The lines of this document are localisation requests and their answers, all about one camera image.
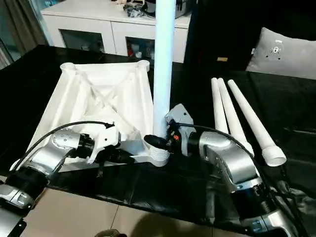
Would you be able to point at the dark robot left foot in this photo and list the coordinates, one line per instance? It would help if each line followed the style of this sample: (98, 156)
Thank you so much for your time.
(108, 233)

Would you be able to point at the black table mat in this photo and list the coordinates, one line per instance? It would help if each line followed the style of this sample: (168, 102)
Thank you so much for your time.
(172, 187)

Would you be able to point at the grey bag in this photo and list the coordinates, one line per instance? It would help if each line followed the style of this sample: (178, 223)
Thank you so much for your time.
(181, 10)

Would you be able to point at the grey curtain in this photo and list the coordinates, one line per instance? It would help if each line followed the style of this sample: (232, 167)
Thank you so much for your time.
(19, 32)

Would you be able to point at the black sofa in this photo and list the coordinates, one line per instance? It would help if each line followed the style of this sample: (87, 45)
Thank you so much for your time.
(222, 29)

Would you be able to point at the white plastic table top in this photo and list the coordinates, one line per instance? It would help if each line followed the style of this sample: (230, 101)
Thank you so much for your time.
(61, 98)

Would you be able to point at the white plastic table leg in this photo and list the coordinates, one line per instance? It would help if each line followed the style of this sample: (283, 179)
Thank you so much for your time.
(218, 103)
(163, 74)
(230, 103)
(249, 111)

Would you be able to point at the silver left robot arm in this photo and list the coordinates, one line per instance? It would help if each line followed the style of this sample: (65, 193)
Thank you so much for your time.
(44, 158)

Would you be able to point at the grey cushion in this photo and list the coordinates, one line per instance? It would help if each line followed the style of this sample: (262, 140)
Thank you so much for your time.
(291, 56)

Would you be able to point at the white cabinet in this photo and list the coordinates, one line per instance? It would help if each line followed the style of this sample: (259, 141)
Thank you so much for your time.
(86, 29)

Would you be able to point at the small yellow label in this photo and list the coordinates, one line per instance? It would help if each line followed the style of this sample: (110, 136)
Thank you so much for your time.
(222, 59)

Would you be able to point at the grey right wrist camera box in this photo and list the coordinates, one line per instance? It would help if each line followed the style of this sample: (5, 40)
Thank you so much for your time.
(180, 114)

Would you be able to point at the white cup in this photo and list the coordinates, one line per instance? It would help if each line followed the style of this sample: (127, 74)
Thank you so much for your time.
(150, 54)
(137, 54)

